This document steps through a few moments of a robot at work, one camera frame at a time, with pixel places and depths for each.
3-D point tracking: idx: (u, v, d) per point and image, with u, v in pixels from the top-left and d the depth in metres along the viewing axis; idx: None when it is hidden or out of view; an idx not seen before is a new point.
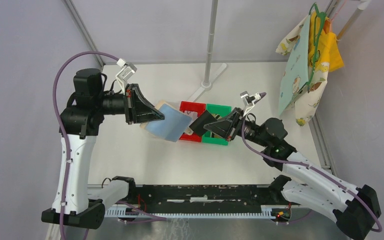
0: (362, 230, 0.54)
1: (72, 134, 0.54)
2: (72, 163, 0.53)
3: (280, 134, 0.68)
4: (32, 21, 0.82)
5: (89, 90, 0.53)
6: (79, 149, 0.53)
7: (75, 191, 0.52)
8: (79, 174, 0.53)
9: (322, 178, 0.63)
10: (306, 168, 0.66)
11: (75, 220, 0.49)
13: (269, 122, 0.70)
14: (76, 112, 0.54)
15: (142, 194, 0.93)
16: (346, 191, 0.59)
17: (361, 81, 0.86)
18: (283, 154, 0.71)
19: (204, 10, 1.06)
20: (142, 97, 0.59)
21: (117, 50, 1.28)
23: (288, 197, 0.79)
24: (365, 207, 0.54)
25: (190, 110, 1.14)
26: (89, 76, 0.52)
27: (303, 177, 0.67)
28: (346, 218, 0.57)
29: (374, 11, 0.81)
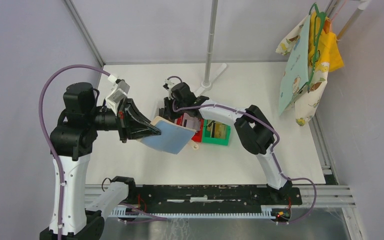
0: (253, 140, 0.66)
1: (64, 156, 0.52)
2: (66, 185, 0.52)
3: (179, 87, 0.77)
4: (32, 22, 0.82)
5: (80, 107, 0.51)
6: (72, 171, 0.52)
7: (72, 212, 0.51)
8: (74, 195, 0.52)
9: (223, 109, 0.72)
10: (213, 107, 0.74)
11: None
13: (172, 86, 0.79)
14: (67, 132, 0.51)
15: (142, 194, 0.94)
16: (237, 111, 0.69)
17: (361, 81, 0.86)
18: (198, 102, 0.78)
19: (203, 9, 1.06)
20: (135, 115, 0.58)
21: (117, 50, 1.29)
23: (279, 184, 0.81)
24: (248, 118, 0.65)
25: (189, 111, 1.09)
26: (79, 93, 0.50)
27: (214, 115, 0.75)
28: (241, 135, 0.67)
29: (374, 11, 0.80)
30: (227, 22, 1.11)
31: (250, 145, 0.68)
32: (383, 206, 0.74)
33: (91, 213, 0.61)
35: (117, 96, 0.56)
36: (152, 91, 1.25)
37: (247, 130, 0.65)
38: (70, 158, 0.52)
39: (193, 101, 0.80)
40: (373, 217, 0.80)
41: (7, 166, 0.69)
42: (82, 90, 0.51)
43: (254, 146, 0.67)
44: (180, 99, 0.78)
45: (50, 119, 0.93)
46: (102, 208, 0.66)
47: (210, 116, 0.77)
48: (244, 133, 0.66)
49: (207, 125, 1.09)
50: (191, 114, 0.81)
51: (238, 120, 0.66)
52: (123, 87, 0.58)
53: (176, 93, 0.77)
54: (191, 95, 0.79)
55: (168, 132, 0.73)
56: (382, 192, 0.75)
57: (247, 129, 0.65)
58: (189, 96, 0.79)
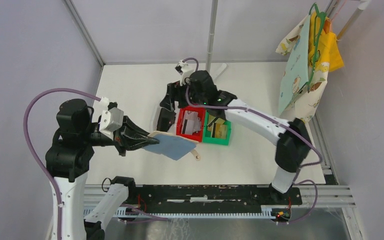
0: (294, 159, 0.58)
1: (61, 177, 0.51)
2: (64, 205, 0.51)
3: (202, 78, 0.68)
4: (32, 22, 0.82)
5: (74, 127, 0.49)
6: (69, 192, 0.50)
7: (71, 231, 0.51)
8: (72, 215, 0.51)
9: (259, 118, 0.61)
10: (245, 111, 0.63)
11: None
13: (192, 75, 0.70)
14: (62, 154, 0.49)
15: (142, 194, 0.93)
16: (279, 125, 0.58)
17: (361, 81, 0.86)
18: (223, 101, 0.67)
19: (203, 10, 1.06)
20: (131, 133, 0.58)
21: (117, 50, 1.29)
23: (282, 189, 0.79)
24: (295, 136, 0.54)
25: (190, 111, 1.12)
26: (74, 114, 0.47)
27: (246, 122, 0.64)
28: (280, 150, 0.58)
29: (374, 11, 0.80)
30: (227, 22, 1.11)
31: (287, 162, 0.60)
32: None
33: (91, 226, 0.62)
35: (113, 127, 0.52)
36: (152, 91, 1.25)
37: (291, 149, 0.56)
38: (66, 179, 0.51)
39: (216, 98, 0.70)
40: (373, 217, 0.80)
41: (7, 166, 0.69)
42: (75, 110, 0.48)
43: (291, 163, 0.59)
44: (201, 91, 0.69)
45: (51, 119, 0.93)
46: (101, 219, 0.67)
47: (238, 121, 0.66)
48: (285, 150, 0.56)
49: (207, 125, 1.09)
50: (212, 113, 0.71)
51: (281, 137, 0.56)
52: (118, 113, 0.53)
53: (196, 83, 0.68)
54: (213, 89, 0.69)
55: (167, 141, 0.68)
56: (382, 192, 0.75)
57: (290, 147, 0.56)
58: (212, 90, 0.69)
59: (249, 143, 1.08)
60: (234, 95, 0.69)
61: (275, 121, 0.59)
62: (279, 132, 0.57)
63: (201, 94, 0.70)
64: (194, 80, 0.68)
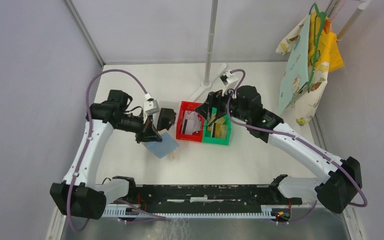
0: (342, 203, 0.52)
1: (96, 121, 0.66)
2: (92, 140, 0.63)
3: (251, 96, 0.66)
4: (32, 22, 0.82)
5: (121, 98, 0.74)
6: (99, 130, 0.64)
7: (88, 165, 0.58)
8: (94, 151, 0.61)
9: (308, 150, 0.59)
10: (292, 139, 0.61)
11: (83, 192, 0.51)
13: (240, 89, 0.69)
14: (102, 107, 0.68)
15: (142, 194, 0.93)
16: (331, 162, 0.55)
17: (361, 81, 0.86)
18: (270, 122, 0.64)
19: (203, 10, 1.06)
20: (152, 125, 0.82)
21: (117, 50, 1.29)
23: (286, 193, 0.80)
24: (350, 179, 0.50)
25: (190, 111, 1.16)
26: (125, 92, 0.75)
27: (291, 150, 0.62)
28: (328, 190, 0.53)
29: (374, 11, 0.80)
30: (227, 22, 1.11)
31: (329, 202, 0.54)
32: (383, 206, 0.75)
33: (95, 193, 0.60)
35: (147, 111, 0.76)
36: (152, 91, 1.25)
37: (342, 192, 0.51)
38: (99, 122, 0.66)
39: (260, 118, 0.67)
40: (373, 217, 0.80)
41: (7, 166, 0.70)
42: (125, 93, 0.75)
43: (334, 206, 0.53)
44: (247, 108, 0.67)
45: (51, 119, 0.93)
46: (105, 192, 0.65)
47: (282, 147, 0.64)
48: (336, 192, 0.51)
49: (207, 125, 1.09)
50: (253, 133, 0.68)
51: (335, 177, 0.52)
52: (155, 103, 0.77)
53: (244, 98, 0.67)
54: (260, 108, 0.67)
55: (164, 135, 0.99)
56: (380, 193, 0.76)
57: (342, 189, 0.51)
58: (258, 110, 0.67)
59: (249, 143, 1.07)
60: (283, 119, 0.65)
61: (326, 156, 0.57)
62: (330, 170, 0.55)
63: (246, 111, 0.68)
64: (242, 95, 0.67)
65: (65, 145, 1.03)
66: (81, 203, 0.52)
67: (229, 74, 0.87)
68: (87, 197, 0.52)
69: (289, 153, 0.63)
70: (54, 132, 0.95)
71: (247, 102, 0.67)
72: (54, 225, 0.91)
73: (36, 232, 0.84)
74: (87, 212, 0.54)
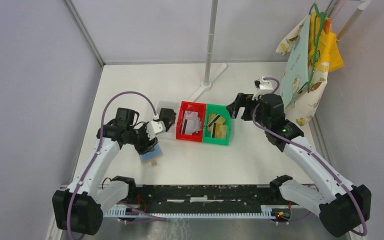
0: (339, 225, 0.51)
1: (107, 137, 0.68)
2: (99, 154, 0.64)
3: (274, 103, 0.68)
4: (32, 22, 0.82)
5: (127, 119, 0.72)
6: (108, 146, 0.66)
7: (93, 176, 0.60)
8: (99, 166, 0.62)
9: (319, 168, 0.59)
10: (307, 153, 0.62)
11: (83, 203, 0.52)
13: (265, 96, 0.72)
14: (111, 129, 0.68)
15: (142, 194, 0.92)
16: (341, 184, 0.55)
17: (361, 81, 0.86)
18: (288, 132, 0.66)
19: (203, 10, 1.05)
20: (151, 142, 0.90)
21: (118, 50, 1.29)
23: (285, 195, 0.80)
24: (354, 203, 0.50)
25: (190, 111, 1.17)
26: (130, 110, 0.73)
27: (305, 165, 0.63)
28: (330, 210, 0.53)
29: (374, 11, 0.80)
30: (227, 22, 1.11)
31: (330, 223, 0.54)
32: (383, 206, 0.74)
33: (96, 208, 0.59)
35: (151, 128, 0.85)
36: (152, 91, 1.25)
37: (343, 214, 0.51)
38: (109, 140, 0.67)
39: (281, 127, 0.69)
40: (373, 217, 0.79)
41: (7, 165, 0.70)
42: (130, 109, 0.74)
43: (332, 227, 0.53)
44: (269, 115, 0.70)
45: (51, 119, 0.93)
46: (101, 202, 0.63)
47: (298, 162, 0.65)
48: (337, 212, 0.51)
49: (207, 125, 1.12)
50: (271, 139, 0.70)
51: (339, 199, 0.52)
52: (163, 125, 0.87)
53: (266, 103, 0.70)
54: (282, 118, 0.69)
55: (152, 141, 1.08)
56: (381, 193, 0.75)
57: (344, 211, 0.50)
58: (279, 118, 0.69)
59: (249, 143, 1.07)
60: (302, 132, 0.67)
61: (337, 178, 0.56)
62: (337, 192, 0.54)
63: (268, 116, 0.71)
64: (265, 101, 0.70)
65: (65, 145, 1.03)
66: (81, 212, 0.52)
67: (264, 80, 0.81)
68: (87, 208, 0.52)
69: (304, 169, 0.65)
70: (54, 131, 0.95)
71: (269, 108, 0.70)
72: (53, 225, 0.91)
73: (36, 232, 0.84)
74: (83, 225, 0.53)
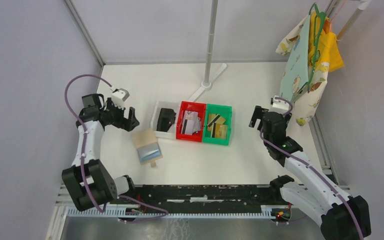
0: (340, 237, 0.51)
1: (88, 122, 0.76)
2: (89, 133, 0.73)
3: (275, 120, 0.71)
4: (32, 22, 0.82)
5: (94, 102, 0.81)
6: (94, 126, 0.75)
7: (92, 148, 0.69)
8: (94, 141, 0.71)
9: (317, 179, 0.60)
10: (305, 167, 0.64)
11: (94, 167, 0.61)
13: (266, 113, 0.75)
14: (89, 115, 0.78)
15: (142, 194, 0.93)
16: (337, 195, 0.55)
17: (361, 81, 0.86)
18: (289, 147, 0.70)
19: (203, 10, 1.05)
20: (131, 115, 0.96)
21: (118, 50, 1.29)
23: (285, 196, 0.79)
24: (351, 214, 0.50)
25: (190, 110, 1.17)
26: (93, 94, 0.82)
27: (304, 177, 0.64)
28: (330, 222, 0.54)
29: (374, 11, 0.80)
30: (227, 22, 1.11)
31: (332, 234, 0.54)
32: (383, 205, 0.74)
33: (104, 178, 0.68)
35: (116, 100, 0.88)
36: (152, 91, 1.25)
37: (340, 224, 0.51)
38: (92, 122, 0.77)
39: (282, 142, 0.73)
40: (373, 217, 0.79)
41: (7, 165, 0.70)
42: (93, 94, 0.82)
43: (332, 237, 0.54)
44: (270, 131, 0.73)
45: (51, 119, 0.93)
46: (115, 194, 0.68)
47: (298, 173, 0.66)
48: (334, 222, 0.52)
49: (207, 125, 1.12)
50: (273, 154, 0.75)
51: (335, 209, 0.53)
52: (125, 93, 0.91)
53: (268, 121, 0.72)
54: (283, 134, 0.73)
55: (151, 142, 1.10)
56: (381, 193, 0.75)
57: (341, 222, 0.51)
58: (280, 135, 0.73)
59: (249, 143, 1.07)
60: (301, 147, 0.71)
61: (334, 189, 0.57)
62: (334, 202, 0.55)
63: (269, 132, 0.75)
64: (267, 119, 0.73)
65: (65, 144, 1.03)
66: (95, 179, 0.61)
67: (277, 99, 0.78)
68: (100, 173, 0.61)
69: (303, 181, 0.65)
70: (54, 131, 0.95)
71: (270, 126, 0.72)
72: (53, 225, 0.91)
73: (36, 231, 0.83)
74: (103, 191, 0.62)
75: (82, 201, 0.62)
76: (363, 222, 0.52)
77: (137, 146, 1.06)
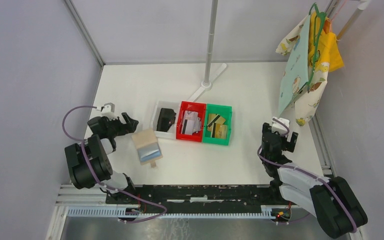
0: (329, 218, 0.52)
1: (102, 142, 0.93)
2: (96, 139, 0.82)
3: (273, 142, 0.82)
4: (32, 22, 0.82)
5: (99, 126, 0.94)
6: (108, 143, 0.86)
7: None
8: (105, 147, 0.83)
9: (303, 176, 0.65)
10: (293, 169, 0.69)
11: (93, 141, 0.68)
13: (266, 134, 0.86)
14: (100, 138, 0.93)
15: (143, 194, 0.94)
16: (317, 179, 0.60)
17: (361, 81, 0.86)
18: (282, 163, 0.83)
19: (203, 10, 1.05)
20: (126, 118, 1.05)
21: (118, 50, 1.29)
23: (284, 194, 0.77)
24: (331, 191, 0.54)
25: (190, 111, 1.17)
26: (96, 120, 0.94)
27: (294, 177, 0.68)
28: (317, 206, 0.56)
29: (374, 11, 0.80)
30: (227, 22, 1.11)
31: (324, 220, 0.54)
32: None
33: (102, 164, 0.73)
35: (109, 115, 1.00)
36: (152, 91, 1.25)
37: (326, 200, 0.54)
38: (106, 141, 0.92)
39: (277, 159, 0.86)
40: (373, 217, 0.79)
41: (7, 165, 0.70)
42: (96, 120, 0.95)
43: (329, 224, 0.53)
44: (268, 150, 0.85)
45: (51, 119, 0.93)
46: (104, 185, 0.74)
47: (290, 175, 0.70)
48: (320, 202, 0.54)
49: (207, 125, 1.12)
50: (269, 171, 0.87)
51: (316, 187, 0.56)
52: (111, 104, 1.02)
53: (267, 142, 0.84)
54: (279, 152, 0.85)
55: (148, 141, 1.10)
56: (381, 192, 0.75)
57: (325, 200, 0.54)
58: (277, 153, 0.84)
59: (249, 143, 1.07)
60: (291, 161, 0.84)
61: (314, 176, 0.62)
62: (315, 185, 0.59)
63: (267, 151, 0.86)
64: (265, 140, 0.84)
65: (65, 144, 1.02)
66: (93, 152, 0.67)
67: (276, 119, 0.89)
68: (97, 146, 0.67)
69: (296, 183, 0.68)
70: (54, 131, 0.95)
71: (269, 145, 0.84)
72: (54, 225, 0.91)
73: (36, 231, 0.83)
74: (98, 165, 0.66)
75: (79, 177, 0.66)
76: (350, 201, 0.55)
77: (138, 146, 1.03)
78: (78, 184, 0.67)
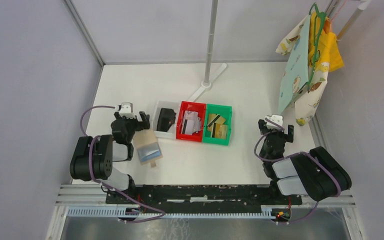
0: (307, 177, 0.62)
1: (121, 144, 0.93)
2: None
3: (277, 148, 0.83)
4: (33, 22, 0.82)
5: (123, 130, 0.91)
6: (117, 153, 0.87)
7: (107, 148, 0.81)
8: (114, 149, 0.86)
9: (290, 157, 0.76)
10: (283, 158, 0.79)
11: (105, 139, 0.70)
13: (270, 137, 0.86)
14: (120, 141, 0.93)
15: (142, 194, 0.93)
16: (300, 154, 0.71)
17: (361, 81, 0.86)
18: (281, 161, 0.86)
19: (203, 10, 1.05)
20: (144, 117, 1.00)
21: (118, 50, 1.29)
23: (284, 190, 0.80)
24: (308, 156, 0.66)
25: (190, 111, 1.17)
26: (120, 125, 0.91)
27: (285, 163, 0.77)
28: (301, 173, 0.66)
29: (374, 11, 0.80)
30: (227, 22, 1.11)
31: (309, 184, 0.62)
32: None
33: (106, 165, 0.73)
35: (127, 115, 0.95)
36: (152, 91, 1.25)
37: (305, 166, 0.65)
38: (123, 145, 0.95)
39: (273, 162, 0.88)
40: (373, 217, 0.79)
41: (7, 165, 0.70)
42: (119, 125, 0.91)
43: (311, 185, 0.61)
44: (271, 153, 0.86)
45: (51, 119, 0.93)
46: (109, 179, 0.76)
47: (282, 163, 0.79)
48: (300, 168, 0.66)
49: (207, 125, 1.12)
50: (266, 172, 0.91)
51: (297, 157, 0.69)
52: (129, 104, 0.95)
53: (271, 146, 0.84)
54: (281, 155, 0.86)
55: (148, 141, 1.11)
56: (381, 193, 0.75)
57: (303, 164, 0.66)
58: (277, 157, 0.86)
59: (249, 143, 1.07)
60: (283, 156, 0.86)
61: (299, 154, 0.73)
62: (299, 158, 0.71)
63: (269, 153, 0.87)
64: (270, 144, 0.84)
65: (66, 144, 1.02)
66: (100, 149, 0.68)
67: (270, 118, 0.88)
68: (106, 145, 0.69)
69: (286, 171, 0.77)
70: (54, 131, 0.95)
71: (271, 150, 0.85)
72: (54, 225, 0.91)
73: (36, 231, 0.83)
74: (98, 164, 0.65)
75: (77, 168, 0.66)
76: (329, 163, 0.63)
77: (137, 146, 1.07)
78: (74, 174, 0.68)
